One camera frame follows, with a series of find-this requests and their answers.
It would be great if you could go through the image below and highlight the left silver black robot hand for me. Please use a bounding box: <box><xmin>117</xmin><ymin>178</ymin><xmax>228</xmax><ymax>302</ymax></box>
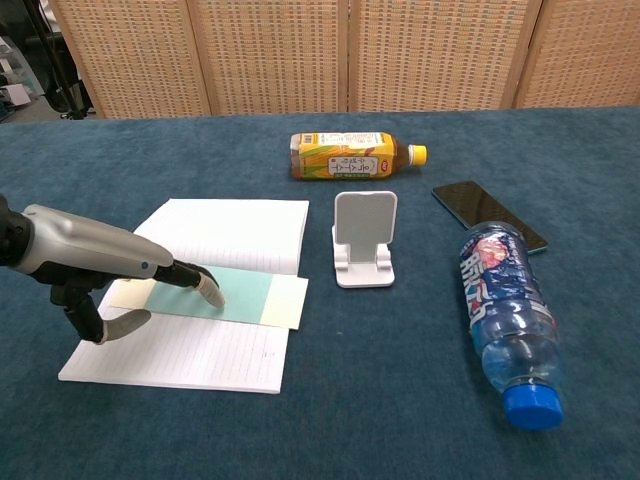
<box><xmin>22</xmin><ymin>203</ymin><xmax>226</xmax><ymax>346</ymax></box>

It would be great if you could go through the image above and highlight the blue cream bookmark with tassel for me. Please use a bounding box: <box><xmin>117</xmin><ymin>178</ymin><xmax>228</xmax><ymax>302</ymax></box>
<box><xmin>109</xmin><ymin>264</ymin><xmax>310</xmax><ymax>331</ymax></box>

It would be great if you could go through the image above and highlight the black tripod stand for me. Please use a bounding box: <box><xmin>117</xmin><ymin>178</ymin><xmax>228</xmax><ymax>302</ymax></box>
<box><xmin>24</xmin><ymin>0</ymin><xmax>94</xmax><ymax>121</ymax></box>

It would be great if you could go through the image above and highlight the open white lined notebook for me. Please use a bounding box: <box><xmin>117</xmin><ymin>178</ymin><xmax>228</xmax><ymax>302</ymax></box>
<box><xmin>58</xmin><ymin>198</ymin><xmax>311</xmax><ymax>396</ymax></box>

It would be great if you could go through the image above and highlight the small white box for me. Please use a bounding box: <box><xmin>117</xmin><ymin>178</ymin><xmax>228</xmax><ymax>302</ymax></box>
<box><xmin>0</xmin><ymin>82</ymin><xmax>32</xmax><ymax>109</ymax></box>

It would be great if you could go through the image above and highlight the yellow label tea bottle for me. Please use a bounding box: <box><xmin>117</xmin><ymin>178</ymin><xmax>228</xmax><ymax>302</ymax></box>
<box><xmin>289</xmin><ymin>130</ymin><xmax>429</xmax><ymax>182</ymax></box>

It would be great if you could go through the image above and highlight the woven wooden folding screen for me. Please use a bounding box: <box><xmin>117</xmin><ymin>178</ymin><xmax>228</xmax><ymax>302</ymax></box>
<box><xmin>48</xmin><ymin>0</ymin><xmax>640</xmax><ymax>120</ymax></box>

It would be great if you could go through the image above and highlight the white folding phone stand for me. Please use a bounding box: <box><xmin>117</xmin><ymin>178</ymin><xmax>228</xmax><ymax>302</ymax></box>
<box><xmin>330</xmin><ymin>190</ymin><xmax>399</xmax><ymax>289</ymax></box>

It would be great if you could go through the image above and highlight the teal carpet table cover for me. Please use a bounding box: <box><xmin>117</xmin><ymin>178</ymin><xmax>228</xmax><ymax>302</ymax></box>
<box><xmin>0</xmin><ymin>104</ymin><xmax>640</xmax><ymax>480</ymax></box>

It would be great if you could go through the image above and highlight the black smartphone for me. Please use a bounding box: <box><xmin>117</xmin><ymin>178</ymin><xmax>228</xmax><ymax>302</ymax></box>
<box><xmin>431</xmin><ymin>180</ymin><xmax>550</xmax><ymax>256</ymax></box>

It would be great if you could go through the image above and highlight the blue label plastic bottle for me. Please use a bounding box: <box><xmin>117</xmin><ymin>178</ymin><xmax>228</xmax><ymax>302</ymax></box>
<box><xmin>459</xmin><ymin>221</ymin><xmax>566</xmax><ymax>432</ymax></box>

